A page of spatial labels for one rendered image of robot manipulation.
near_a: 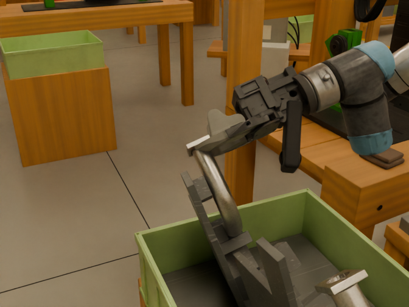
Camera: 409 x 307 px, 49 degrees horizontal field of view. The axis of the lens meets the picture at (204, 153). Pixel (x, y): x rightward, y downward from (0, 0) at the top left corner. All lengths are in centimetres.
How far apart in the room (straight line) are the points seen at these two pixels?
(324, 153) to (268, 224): 43
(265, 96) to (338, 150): 73
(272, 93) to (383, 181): 59
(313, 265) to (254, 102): 43
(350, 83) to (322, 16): 105
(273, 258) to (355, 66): 37
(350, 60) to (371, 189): 54
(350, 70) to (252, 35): 84
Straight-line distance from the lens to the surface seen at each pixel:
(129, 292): 216
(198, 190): 70
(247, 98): 73
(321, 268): 102
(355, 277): 47
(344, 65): 77
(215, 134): 69
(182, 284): 95
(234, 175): 177
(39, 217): 273
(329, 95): 76
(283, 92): 76
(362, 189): 122
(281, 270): 57
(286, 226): 107
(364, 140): 83
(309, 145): 144
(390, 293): 93
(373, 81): 80
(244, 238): 80
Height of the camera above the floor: 151
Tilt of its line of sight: 28 degrees down
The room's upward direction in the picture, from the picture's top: straight up
